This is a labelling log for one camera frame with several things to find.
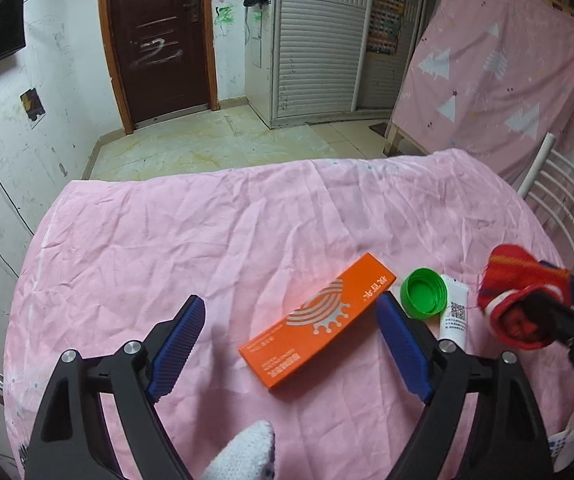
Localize red knit sock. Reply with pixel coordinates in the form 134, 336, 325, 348
477, 244, 572, 351

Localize colourful wall poster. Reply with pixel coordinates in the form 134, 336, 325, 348
366, 0, 406, 55

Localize green bottle cap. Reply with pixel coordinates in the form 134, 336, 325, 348
400, 268, 448, 320

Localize white metal chair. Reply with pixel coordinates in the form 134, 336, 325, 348
517, 133, 574, 270

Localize white knit gloved right hand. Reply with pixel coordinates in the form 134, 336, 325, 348
549, 411, 574, 472

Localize dark wall sticker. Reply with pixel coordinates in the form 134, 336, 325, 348
20, 88, 46, 122

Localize orange cardboard box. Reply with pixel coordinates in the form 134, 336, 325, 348
239, 252, 397, 389

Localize white louvered wardrobe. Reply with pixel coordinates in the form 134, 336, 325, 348
245, 0, 436, 128

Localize white cream tube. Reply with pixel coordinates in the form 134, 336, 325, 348
439, 274, 470, 351

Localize dark brown door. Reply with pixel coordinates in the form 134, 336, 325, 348
98, 0, 219, 134

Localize white knit gloved left hand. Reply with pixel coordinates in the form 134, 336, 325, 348
200, 420, 275, 480

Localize pink tree-print curtain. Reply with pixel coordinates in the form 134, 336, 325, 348
391, 0, 574, 183

